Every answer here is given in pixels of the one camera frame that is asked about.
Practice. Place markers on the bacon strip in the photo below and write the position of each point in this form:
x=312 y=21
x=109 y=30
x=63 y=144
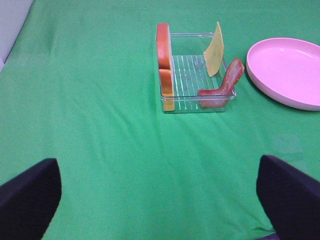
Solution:
x=233 y=74

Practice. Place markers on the yellow cheese slice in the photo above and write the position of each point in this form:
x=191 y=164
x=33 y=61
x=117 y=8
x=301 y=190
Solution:
x=214 y=53

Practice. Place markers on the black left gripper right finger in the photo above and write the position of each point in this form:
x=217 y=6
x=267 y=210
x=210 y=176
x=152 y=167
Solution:
x=290 y=199

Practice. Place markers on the pink plate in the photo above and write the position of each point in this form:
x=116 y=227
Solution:
x=286 y=70

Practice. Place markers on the upright bread slice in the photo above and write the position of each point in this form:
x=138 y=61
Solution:
x=165 y=60

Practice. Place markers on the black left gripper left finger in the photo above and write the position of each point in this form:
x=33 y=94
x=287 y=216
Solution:
x=29 y=201

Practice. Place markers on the green tablecloth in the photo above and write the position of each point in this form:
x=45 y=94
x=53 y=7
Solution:
x=79 y=86

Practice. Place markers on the clear left plastic container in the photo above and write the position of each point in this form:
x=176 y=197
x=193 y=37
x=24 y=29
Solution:
x=190 y=75

